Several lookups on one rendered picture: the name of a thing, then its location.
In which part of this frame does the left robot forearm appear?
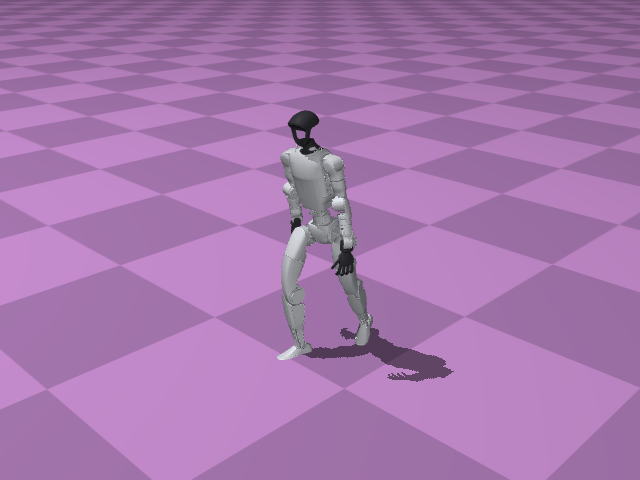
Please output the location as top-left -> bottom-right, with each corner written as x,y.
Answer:
337,197 -> 353,249

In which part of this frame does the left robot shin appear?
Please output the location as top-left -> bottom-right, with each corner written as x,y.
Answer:
347,280 -> 369,326

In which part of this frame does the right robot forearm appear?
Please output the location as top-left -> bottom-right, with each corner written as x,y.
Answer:
285,194 -> 303,223

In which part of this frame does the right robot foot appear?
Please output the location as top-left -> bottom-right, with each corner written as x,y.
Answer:
277,342 -> 313,360

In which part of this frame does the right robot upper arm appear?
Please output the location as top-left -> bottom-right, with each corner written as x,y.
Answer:
280,148 -> 298,198

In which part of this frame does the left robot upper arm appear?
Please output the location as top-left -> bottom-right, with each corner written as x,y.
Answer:
321,154 -> 347,212

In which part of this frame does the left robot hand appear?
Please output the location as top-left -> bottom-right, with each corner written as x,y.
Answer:
331,239 -> 354,276

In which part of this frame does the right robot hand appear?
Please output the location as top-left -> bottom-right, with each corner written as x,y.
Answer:
291,218 -> 301,234

